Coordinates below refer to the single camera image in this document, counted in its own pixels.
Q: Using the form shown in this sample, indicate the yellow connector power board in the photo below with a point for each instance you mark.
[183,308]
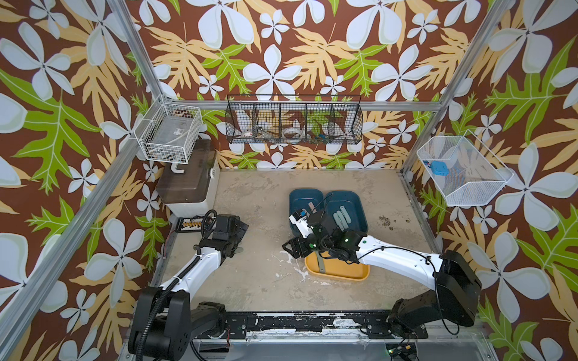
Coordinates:
[196,224]

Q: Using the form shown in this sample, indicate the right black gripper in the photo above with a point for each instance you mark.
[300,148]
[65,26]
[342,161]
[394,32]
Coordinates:
[293,242]

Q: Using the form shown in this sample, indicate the white wire basket left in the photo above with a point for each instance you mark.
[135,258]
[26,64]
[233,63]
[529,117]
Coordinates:
[169,131]

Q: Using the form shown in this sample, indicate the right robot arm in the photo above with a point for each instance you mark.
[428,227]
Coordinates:
[453,289]

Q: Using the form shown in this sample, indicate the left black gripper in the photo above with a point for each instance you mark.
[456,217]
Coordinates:
[238,231]

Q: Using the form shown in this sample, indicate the left teal storage box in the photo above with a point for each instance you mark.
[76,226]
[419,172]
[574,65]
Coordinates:
[300,198]

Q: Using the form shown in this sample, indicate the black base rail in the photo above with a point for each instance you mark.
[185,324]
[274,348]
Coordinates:
[373,324]

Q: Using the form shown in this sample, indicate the small electronics board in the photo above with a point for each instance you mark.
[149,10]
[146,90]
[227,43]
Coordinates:
[404,352]

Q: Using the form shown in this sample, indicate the right teal storage box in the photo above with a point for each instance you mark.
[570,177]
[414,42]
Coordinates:
[336,199]

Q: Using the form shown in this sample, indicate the teal storage box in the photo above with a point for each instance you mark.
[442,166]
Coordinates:
[300,198]
[336,199]

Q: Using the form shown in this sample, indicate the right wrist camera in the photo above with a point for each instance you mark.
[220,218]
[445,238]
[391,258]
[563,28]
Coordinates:
[300,220]

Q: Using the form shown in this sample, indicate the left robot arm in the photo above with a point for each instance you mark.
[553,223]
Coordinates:
[164,322]

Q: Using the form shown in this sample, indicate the blue object in basket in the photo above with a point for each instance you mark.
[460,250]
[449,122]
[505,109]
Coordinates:
[439,168]

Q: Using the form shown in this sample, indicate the yellow storage box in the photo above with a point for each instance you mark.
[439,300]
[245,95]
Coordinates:
[337,269]

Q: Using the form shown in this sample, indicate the brown lidded white container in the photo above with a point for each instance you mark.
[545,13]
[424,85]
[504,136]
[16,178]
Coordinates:
[191,190]

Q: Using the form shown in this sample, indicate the white wire basket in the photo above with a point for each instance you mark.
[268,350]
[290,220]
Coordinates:
[169,131]
[476,174]

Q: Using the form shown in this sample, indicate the white wire basket right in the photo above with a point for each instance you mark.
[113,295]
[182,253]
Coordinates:
[476,174]

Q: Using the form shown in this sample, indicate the black wire basket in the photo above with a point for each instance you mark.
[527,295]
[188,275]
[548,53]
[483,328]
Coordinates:
[293,119]

